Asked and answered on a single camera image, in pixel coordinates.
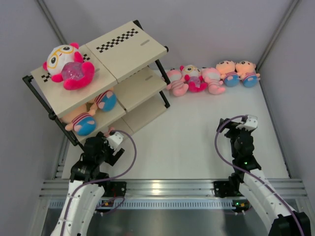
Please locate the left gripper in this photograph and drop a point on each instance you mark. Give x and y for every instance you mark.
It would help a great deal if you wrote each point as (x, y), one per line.
(103, 140)

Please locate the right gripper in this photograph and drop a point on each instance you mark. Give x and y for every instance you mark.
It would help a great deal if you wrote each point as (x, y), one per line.
(231, 126)

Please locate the orange doll black hair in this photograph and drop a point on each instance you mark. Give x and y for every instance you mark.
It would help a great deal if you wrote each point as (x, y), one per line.
(228, 73)

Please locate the small pink panda plush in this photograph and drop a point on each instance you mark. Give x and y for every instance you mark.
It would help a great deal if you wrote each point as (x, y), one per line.
(192, 76)

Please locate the pink striped plush bottom shelf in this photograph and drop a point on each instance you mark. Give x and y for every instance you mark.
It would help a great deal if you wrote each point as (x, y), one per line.
(109, 132)

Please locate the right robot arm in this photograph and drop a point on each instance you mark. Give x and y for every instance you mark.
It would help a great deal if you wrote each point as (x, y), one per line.
(249, 180)

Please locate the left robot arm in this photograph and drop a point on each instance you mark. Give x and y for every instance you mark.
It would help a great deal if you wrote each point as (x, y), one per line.
(87, 184)

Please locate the beige three-tier shelf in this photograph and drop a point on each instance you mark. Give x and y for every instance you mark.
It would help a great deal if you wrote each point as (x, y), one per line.
(126, 59)

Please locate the orange doll blue pants front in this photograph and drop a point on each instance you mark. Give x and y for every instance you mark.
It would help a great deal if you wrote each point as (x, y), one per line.
(80, 120)

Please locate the orange doll blue pants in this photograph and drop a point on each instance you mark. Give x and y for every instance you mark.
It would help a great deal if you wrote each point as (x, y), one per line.
(80, 120)
(105, 101)

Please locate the orange doll blue pants rear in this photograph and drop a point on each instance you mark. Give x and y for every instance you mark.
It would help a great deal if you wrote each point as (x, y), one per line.
(105, 101)

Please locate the large pink panda plush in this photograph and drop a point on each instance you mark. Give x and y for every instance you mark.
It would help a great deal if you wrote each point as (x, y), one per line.
(67, 66)

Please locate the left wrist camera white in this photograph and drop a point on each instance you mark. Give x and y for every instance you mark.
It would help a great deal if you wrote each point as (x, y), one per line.
(114, 140)

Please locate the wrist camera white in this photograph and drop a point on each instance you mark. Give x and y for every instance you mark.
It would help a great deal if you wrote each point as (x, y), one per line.
(114, 140)
(248, 123)

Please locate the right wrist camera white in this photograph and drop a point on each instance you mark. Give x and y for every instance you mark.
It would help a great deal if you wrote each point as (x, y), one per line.
(248, 123)

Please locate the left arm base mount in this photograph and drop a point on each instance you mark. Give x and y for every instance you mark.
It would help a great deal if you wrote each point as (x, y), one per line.
(114, 189)

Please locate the aluminium rail frame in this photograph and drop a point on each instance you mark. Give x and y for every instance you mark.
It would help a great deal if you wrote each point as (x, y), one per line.
(177, 189)

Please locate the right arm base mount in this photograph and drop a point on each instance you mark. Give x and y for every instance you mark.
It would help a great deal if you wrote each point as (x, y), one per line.
(225, 189)

